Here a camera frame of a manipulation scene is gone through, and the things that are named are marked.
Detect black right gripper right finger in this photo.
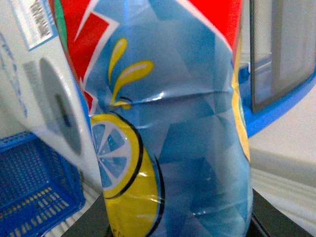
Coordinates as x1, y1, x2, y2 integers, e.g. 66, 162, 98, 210
246, 190, 311, 237

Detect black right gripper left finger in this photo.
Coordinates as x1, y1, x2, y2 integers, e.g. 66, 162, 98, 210
62, 195, 111, 237

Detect blue lemon drink bottle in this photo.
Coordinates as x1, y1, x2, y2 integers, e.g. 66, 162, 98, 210
49, 0, 253, 237

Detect blue plastic basket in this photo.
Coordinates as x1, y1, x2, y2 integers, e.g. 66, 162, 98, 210
0, 131, 85, 237

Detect white penguin chest freezer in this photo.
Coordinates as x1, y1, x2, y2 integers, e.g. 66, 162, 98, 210
0, 0, 316, 237

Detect glass sliding freezer lid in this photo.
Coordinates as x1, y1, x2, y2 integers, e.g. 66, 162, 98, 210
249, 0, 316, 113

